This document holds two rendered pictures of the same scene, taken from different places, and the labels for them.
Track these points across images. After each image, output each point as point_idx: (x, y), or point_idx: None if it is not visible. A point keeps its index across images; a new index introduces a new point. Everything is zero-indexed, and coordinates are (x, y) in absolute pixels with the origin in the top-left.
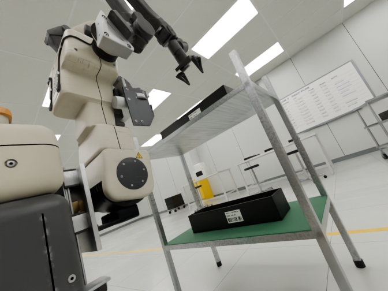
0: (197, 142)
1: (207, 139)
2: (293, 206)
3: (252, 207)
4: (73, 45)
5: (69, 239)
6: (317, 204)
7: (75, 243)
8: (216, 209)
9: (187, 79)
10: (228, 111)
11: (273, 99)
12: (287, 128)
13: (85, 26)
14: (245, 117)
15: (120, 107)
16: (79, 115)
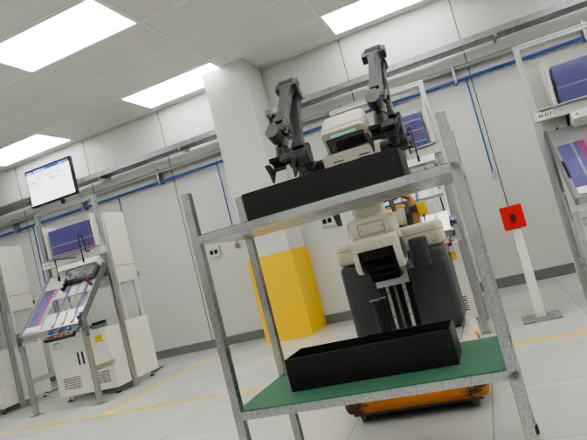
0: (367, 199)
1: (348, 202)
2: (287, 394)
3: (329, 351)
4: None
5: (343, 283)
6: (260, 396)
7: (345, 285)
8: (384, 332)
9: (293, 168)
10: (276, 229)
11: (208, 244)
12: (215, 292)
13: None
14: (253, 230)
15: None
16: None
